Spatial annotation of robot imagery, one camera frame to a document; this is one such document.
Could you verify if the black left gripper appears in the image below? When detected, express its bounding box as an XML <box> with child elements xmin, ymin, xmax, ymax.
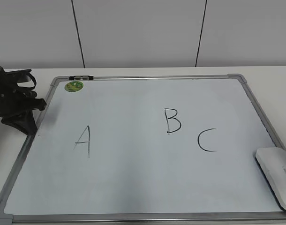
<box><xmin>0</xmin><ymin>66</ymin><xmax>47</xmax><ymax>135</ymax></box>

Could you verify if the white board eraser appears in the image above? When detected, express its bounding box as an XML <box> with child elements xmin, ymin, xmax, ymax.
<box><xmin>256</xmin><ymin>147</ymin><xmax>286</xmax><ymax>210</ymax></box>

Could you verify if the round green magnet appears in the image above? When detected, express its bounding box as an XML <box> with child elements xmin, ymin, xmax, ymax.
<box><xmin>64</xmin><ymin>81</ymin><xmax>83</xmax><ymax>92</ymax></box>

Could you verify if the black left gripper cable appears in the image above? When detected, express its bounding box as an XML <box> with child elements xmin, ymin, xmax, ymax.
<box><xmin>7</xmin><ymin>69</ymin><xmax>38</xmax><ymax>92</ymax></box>

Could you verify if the white board with grey frame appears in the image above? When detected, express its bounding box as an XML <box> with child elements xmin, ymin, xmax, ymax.
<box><xmin>0</xmin><ymin>74</ymin><xmax>286</xmax><ymax>225</ymax></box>

